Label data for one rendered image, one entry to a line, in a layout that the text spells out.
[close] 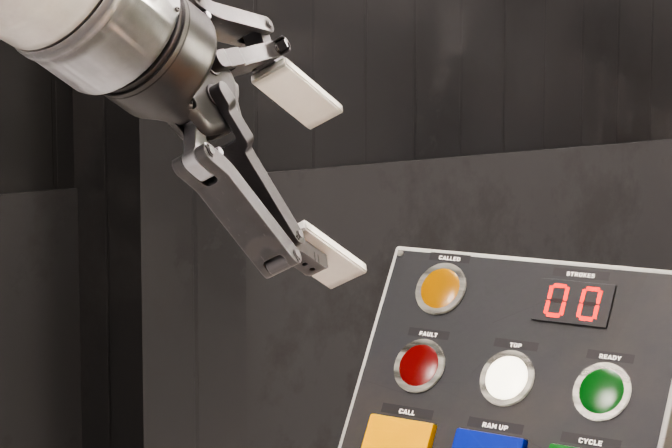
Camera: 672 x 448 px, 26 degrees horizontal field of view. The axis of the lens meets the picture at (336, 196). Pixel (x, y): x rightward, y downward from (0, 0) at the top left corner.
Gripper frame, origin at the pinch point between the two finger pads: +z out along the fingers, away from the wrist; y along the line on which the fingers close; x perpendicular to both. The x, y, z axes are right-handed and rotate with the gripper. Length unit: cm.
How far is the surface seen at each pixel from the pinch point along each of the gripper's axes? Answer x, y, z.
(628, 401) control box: 0.0, 2.3, 49.7
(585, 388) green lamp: 3.6, 4.8, 49.0
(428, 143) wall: 99, 191, 228
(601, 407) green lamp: 2.6, 2.5, 49.2
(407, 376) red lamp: 21, 13, 47
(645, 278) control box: -5, 14, 50
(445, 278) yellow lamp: 15, 22, 47
